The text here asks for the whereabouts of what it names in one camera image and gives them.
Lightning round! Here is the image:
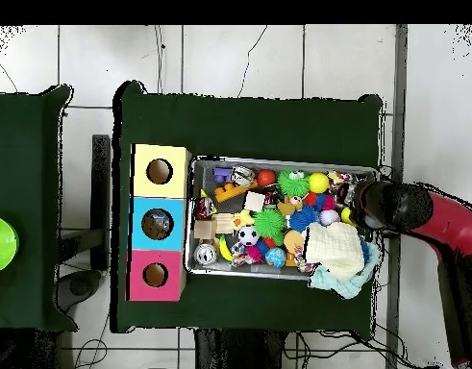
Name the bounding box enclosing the cream yellow cloth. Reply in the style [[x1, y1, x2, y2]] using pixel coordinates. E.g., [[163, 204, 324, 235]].
[[304, 221, 367, 283]]

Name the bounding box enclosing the mint green cloth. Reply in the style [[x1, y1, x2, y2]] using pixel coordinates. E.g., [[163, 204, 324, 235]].
[[308, 239, 382, 301]]

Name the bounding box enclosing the wooden box with three holes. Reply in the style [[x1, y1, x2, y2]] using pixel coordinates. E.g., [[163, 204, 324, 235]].
[[127, 143, 193, 303]]

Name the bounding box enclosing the clear mesh bin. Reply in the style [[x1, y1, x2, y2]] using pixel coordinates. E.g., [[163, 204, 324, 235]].
[[186, 156, 379, 285]]

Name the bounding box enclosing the crushed silver can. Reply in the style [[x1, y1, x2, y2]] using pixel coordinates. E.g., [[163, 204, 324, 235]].
[[231, 166, 259, 190]]

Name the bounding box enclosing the black and white soccer ball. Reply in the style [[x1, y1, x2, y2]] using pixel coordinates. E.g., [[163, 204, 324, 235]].
[[237, 225, 260, 247]]

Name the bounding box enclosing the green spiky ball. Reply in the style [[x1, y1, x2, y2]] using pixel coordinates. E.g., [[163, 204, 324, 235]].
[[253, 209, 286, 243], [277, 168, 311, 201]]

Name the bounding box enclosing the orange red ball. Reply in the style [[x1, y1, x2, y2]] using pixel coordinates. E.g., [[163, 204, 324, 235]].
[[257, 168, 278, 188]]

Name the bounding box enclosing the blue spiky ball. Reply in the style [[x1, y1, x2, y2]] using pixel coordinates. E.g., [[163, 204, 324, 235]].
[[288, 204, 320, 234]]

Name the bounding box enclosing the dark green table cloth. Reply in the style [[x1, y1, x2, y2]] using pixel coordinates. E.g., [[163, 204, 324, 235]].
[[112, 80, 385, 335], [0, 84, 75, 333]]

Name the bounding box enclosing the plain yellow ball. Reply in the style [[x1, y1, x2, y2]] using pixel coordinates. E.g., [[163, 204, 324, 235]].
[[309, 172, 332, 194]]

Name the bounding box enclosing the white baseball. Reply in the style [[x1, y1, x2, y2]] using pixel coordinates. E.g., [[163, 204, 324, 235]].
[[319, 208, 341, 228]]

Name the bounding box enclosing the yellow smiley face ball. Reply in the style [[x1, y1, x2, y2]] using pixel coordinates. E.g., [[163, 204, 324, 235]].
[[339, 206, 357, 228]]

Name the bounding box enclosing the bright green bowl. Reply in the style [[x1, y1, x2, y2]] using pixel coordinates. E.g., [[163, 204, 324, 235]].
[[0, 214, 20, 275]]

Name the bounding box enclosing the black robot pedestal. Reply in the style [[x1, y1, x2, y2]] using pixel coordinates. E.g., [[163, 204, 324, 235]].
[[190, 329, 289, 369]]

